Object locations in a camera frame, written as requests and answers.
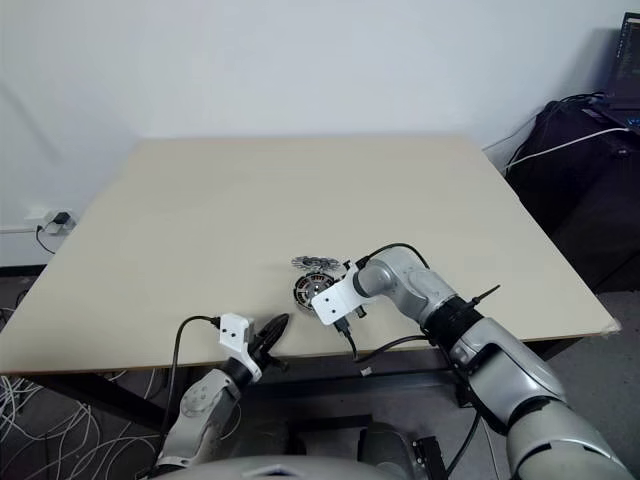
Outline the black bag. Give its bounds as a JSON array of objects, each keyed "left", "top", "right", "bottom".
[{"left": 503, "top": 99, "right": 640, "bottom": 294}]

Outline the white wall power outlet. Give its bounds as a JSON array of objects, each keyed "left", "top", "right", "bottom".
[{"left": 23, "top": 206, "right": 77, "bottom": 234}]

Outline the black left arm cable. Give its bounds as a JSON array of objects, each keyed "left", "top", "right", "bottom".
[{"left": 159, "top": 314, "right": 224, "bottom": 452}]

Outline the grey robot torso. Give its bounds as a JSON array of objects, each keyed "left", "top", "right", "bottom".
[{"left": 191, "top": 451, "right": 382, "bottom": 480}]

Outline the white floor cable bundle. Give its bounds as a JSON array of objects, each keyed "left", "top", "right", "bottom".
[{"left": 0, "top": 370, "right": 167, "bottom": 480}]

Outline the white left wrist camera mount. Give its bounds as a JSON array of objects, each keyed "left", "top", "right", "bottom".
[{"left": 217, "top": 312, "right": 264, "bottom": 382}]

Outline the black adapter cable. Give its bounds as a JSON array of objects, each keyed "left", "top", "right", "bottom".
[{"left": 34, "top": 223, "right": 59, "bottom": 256}]

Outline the motor stator with copper windings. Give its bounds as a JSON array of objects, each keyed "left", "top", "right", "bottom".
[{"left": 289, "top": 270, "right": 343, "bottom": 318}]

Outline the white laptop cable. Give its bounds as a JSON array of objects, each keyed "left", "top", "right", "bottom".
[{"left": 504, "top": 126, "right": 633, "bottom": 170}]

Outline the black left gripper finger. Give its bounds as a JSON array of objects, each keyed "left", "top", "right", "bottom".
[
  {"left": 255, "top": 313, "right": 290, "bottom": 347},
  {"left": 259, "top": 316, "right": 292, "bottom": 354}
]

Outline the black metal table frame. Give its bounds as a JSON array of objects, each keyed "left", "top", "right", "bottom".
[{"left": 33, "top": 342, "right": 577, "bottom": 432}]

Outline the black open laptop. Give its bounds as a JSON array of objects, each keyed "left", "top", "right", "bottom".
[{"left": 603, "top": 11, "right": 640, "bottom": 132}]

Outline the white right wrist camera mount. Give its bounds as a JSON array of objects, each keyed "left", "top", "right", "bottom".
[{"left": 309, "top": 259, "right": 370, "bottom": 329}]

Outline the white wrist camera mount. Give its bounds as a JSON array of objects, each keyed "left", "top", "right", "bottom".
[
  {"left": 217, "top": 312, "right": 264, "bottom": 382},
  {"left": 309, "top": 259, "right": 370, "bottom": 329}
]

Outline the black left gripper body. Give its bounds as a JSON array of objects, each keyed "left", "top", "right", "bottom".
[{"left": 247, "top": 339, "right": 291, "bottom": 374}]

